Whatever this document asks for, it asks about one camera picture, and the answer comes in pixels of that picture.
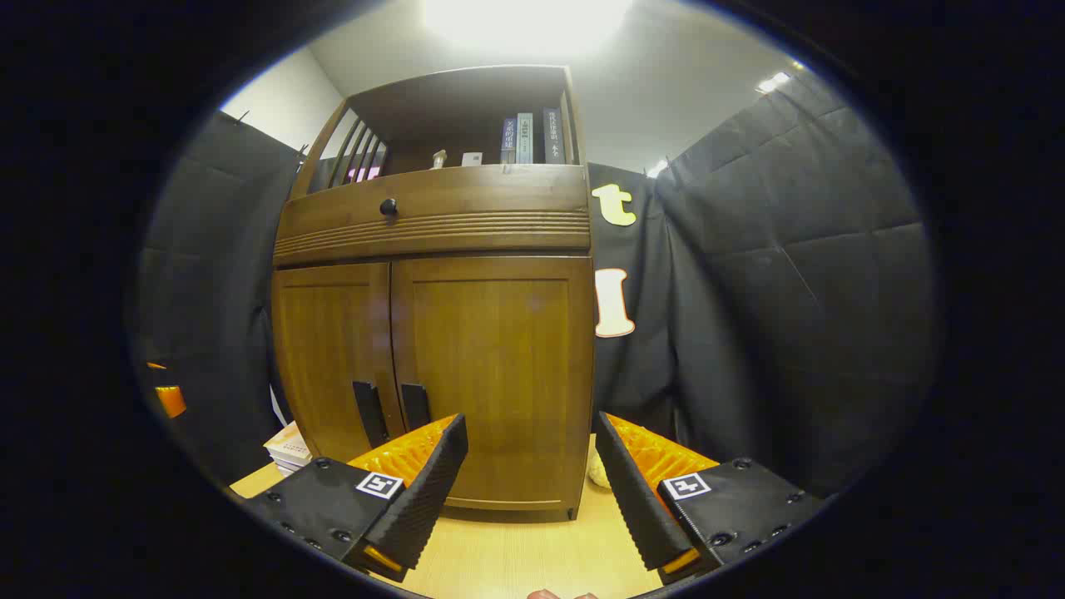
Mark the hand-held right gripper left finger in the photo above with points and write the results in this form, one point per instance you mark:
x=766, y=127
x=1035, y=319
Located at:
x=433, y=482

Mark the small white box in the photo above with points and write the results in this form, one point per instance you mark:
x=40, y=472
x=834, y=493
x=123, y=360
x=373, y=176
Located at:
x=472, y=159

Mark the stack of white books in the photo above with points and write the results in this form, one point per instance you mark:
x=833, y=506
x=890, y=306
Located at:
x=287, y=449

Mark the narrow wooden cabinet door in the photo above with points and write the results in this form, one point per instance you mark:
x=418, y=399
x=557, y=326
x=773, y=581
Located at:
x=329, y=349

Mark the wooden double-door shoe cabinet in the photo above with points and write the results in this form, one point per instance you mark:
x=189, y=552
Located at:
x=491, y=225

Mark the wide wooden cabinet door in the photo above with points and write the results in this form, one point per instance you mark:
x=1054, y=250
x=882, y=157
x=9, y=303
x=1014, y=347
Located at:
x=499, y=349

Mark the pink object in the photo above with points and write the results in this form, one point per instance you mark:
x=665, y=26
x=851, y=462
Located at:
x=366, y=174

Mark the bright ceiling lamp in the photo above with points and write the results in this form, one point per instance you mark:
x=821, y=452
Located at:
x=524, y=21

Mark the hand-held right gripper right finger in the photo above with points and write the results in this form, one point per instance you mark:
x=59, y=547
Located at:
x=632, y=491

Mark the black round drawer knob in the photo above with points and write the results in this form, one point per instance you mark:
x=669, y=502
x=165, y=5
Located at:
x=388, y=207

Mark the cream fluffy ball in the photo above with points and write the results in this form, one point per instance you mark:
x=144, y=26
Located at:
x=599, y=472

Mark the small ceiling light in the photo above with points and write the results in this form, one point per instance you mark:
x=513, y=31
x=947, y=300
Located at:
x=772, y=82

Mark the grey book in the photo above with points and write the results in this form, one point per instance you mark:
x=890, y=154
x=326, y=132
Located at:
x=524, y=138

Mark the small white figurine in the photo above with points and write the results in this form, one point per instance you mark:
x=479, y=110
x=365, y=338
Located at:
x=439, y=159

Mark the black backdrop cloth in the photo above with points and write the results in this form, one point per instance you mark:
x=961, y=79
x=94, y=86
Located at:
x=216, y=274
x=790, y=274

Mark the dark blue book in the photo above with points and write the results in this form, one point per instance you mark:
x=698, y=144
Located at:
x=553, y=136
x=508, y=141

